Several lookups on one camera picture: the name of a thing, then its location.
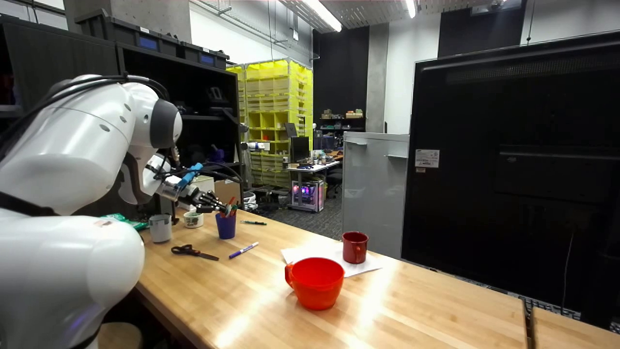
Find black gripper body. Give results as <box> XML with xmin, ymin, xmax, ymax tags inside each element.
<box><xmin>188</xmin><ymin>192</ymin><xmax>219</xmax><ymax>213</ymax></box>

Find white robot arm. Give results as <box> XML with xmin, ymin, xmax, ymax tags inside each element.
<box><xmin>0</xmin><ymin>74</ymin><xmax>217</xmax><ymax>349</ymax></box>

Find blue pen holder cup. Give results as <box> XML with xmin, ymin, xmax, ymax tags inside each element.
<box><xmin>215</xmin><ymin>213</ymin><xmax>236</xmax><ymax>239</ymax></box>

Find pen behind holder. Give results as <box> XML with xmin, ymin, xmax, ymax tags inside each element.
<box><xmin>244</xmin><ymin>221</ymin><xmax>267</xmax><ymax>227</ymax></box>

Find large red cup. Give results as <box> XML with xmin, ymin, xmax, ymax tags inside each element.
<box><xmin>284</xmin><ymin>258</ymin><xmax>345</xmax><ymax>310</ymax></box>

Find cardboard box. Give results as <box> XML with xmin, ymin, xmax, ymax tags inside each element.
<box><xmin>215</xmin><ymin>180</ymin><xmax>242</xmax><ymax>206</ymax></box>

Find white bowl with green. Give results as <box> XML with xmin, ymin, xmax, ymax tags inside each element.
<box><xmin>184</xmin><ymin>212</ymin><xmax>203</xmax><ymax>229</ymax></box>

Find purple white marker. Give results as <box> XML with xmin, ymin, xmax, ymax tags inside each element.
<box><xmin>226</xmin><ymin>241</ymin><xmax>259</xmax><ymax>260</ymax></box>

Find yellow storage bin rack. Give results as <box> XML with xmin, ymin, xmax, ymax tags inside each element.
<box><xmin>228</xmin><ymin>58</ymin><xmax>314</xmax><ymax>190</ymax></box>

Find white paper sheet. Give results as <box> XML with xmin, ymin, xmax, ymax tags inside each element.
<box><xmin>281</xmin><ymin>243</ymin><xmax>381</xmax><ymax>277</ymax></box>

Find small dark red mug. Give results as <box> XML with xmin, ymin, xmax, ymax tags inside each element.
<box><xmin>341</xmin><ymin>231</ymin><xmax>368</xmax><ymax>264</ymax></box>

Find grey metal cabinet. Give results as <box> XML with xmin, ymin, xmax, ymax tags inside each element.
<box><xmin>341</xmin><ymin>132</ymin><xmax>408</xmax><ymax>258</ymax></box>

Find black shelving unit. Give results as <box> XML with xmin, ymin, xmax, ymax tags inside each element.
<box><xmin>0</xmin><ymin>12</ymin><xmax>244</xmax><ymax>219</ymax></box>

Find large black monitor panel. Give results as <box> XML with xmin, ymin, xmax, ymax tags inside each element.
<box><xmin>401</xmin><ymin>33</ymin><xmax>620</xmax><ymax>326</ymax></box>

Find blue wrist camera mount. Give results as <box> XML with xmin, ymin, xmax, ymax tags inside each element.
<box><xmin>174</xmin><ymin>163</ymin><xmax>203</xmax><ymax>190</ymax></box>

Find black handled scissors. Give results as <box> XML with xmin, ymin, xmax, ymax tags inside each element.
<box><xmin>170</xmin><ymin>244</ymin><xmax>219</xmax><ymax>262</ymax></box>

